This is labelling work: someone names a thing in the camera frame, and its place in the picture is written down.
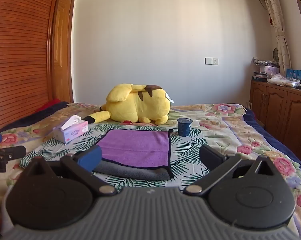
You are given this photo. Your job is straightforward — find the wooden door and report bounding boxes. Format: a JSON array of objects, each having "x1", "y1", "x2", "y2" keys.
[{"x1": 51, "y1": 0, "x2": 75, "y2": 103}]

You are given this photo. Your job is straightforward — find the wooden cabinet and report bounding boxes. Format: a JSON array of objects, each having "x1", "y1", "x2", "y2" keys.
[{"x1": 249, "y1": 79, "x2": 301, "y2": 167}]

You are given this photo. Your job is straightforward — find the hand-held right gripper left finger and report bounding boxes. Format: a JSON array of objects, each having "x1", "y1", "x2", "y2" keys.
[{"x1": 22, "y1": 145, "x2": 118, "y2": 197}]

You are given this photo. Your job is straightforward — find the purple towel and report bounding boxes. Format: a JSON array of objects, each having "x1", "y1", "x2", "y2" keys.
[{"x1": 95, "y1": 129, "x2": 174, "y2": 170}]

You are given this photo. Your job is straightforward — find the blue packaging boxes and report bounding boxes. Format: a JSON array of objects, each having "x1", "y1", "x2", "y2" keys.
[{"x1": 286, "y1": 68, "x2": 301, "y2": 81}]

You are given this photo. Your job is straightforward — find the dark blue cup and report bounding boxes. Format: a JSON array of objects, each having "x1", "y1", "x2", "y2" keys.
[{"x1": 177, "y1": 118, "x2": 192, "y2": 137}]

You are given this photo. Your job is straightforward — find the dark red folded blanket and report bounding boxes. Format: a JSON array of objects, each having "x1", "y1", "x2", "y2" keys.
[{"x1": 0, "y1": 99, "x2": 70, "y2": 133}]

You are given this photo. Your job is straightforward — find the grey towel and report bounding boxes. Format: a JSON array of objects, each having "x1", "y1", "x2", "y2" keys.
[{"x1": 92, "y1": 159, "x2": 175, "y2": 181}]

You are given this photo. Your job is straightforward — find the floral folded cloth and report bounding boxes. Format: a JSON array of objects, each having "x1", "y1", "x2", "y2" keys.
[{"x1": 266, "y1": 73, "x2": 301, "y2": 88}]

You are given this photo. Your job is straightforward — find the stack of boxes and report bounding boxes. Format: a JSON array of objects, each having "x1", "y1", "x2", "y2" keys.
[{"x1": 252, "y1": 57, "x2": 281, "y2": 82}]

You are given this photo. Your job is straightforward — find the navy bed sheet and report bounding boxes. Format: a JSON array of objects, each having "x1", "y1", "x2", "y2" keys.
[{"x1": 243, "y1": 108, "x2": 301, "y2": 178}]

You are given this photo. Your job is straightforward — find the white pink tissue box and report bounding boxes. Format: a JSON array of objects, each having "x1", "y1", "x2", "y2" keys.
[{"x1": 52, "y1": 115, "x2": 89, "y2": 144}]

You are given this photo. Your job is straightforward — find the yellow plush toy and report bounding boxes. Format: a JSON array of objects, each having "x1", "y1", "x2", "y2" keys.
[{"x1": 82, "y1": 83, "x2": 175, "y2": 125}]

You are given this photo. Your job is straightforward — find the patterned beige curtain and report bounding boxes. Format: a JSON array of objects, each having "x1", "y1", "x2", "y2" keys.
[{"x1": 256, "y1": 0, "x2": 292, "y2": 76}]

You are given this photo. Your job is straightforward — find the slatted wooden wardrobe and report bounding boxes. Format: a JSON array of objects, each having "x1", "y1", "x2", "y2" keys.
[{"x1": 0, "y1": 0, "x2": 64, "y2": 134}]

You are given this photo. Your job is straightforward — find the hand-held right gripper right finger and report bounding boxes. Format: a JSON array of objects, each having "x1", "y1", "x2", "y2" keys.
[{"x1": 183, "y1": 144, "x2": 279, "y2": 195}]

